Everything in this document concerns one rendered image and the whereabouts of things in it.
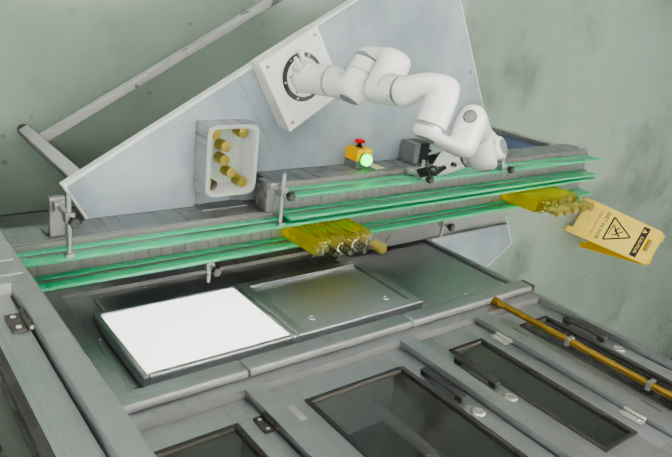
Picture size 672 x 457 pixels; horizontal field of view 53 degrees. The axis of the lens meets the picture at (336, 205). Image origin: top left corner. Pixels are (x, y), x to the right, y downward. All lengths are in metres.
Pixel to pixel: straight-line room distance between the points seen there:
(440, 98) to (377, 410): 0.79
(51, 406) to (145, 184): 1.18
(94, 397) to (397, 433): 0.82
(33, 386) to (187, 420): 0.60
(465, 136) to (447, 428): 0.74
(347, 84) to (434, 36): 0.77
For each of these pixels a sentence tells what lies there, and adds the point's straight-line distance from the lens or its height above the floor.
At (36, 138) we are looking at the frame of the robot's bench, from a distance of 2.52.
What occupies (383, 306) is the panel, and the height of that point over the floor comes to 1.29.
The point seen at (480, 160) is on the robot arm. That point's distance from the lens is 1.99.
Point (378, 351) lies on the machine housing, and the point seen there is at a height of 1.43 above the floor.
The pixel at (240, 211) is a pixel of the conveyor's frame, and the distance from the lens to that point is 2.13.
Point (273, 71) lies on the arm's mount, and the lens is 2.12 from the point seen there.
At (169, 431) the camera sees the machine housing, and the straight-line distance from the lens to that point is 1.55.
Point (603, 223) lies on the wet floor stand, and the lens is 5.26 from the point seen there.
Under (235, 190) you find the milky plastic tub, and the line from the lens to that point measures 2.12.
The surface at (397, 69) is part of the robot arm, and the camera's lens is 1.87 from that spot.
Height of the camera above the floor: 2.57
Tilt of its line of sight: 47 degrees down
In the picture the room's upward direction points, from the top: 118 degrees clockwise
